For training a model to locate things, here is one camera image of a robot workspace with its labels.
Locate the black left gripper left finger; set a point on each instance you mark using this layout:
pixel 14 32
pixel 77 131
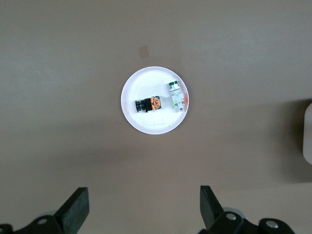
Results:
pixel 73 209

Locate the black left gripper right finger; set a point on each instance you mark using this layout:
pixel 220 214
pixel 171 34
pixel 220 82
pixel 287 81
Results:
pixel 209 207

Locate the orange and black push-button switch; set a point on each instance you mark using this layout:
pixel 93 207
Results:
pixel 151 104

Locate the white lunch box grey clips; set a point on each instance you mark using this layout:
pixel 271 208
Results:
pixel 309 131

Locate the pinkish white round plate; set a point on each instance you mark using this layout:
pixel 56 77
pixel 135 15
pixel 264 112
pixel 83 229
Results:
pixel 151 80

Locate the clear tape patch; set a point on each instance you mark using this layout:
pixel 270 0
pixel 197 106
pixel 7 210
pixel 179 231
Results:
pixel 143 52

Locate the green and white push-button switch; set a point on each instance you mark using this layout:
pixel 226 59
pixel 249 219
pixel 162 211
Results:
pixel 177 97

